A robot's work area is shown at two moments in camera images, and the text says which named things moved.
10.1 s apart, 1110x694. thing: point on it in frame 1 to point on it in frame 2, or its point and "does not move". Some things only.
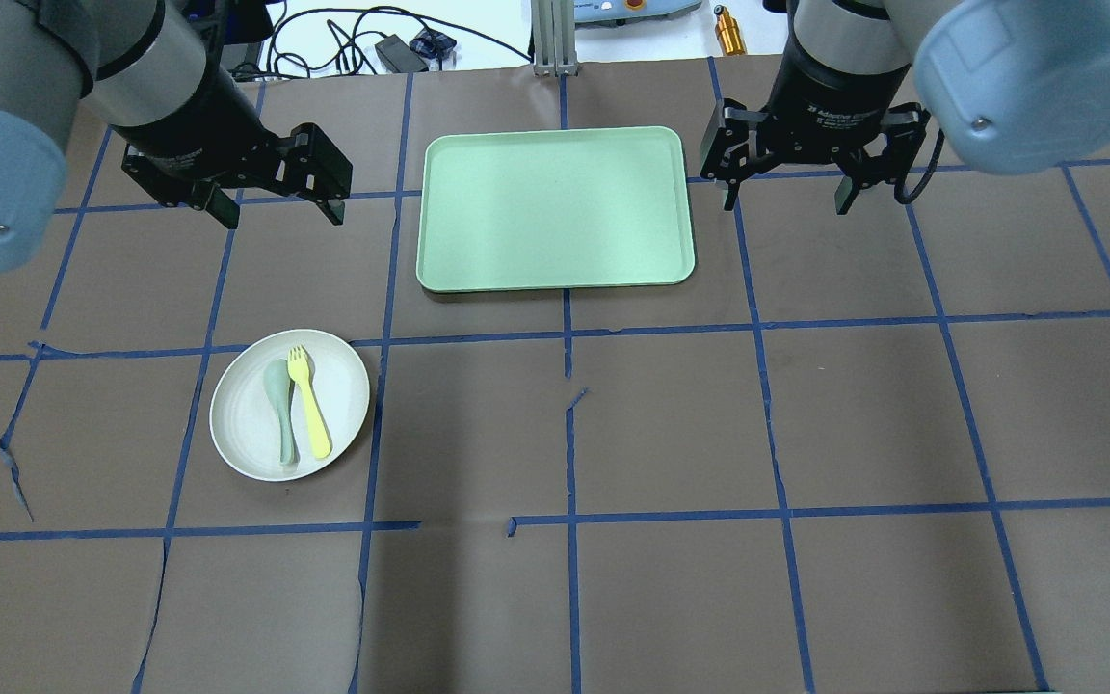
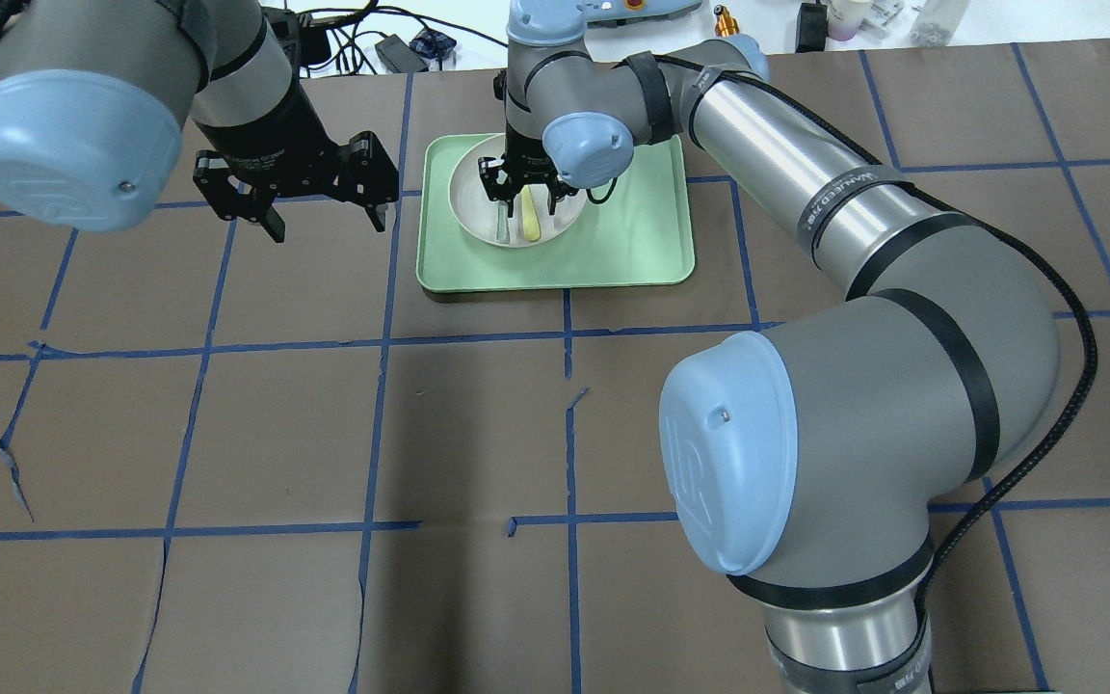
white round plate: x=243 y=417 to x=490 y=220
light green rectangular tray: x=554 y=208 does not move
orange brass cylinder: x=728 y=32 does not move
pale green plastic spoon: x=277 y=378 to x=502 y=227
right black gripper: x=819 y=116 to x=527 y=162
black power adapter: x=394 y=53 does not move
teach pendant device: x=617 y=11 does not move
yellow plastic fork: x=300 y=369 to x=531 y=220
